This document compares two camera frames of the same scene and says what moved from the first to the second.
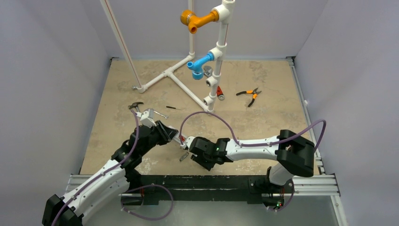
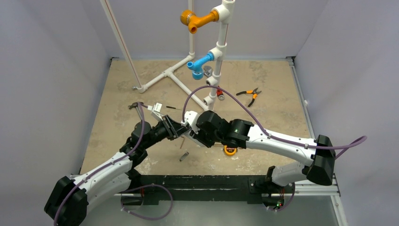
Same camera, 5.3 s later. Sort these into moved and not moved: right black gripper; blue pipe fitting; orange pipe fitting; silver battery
Moved: right black gripper
Not moved: blue pipe fitting; silver battery; orange pipe fitting
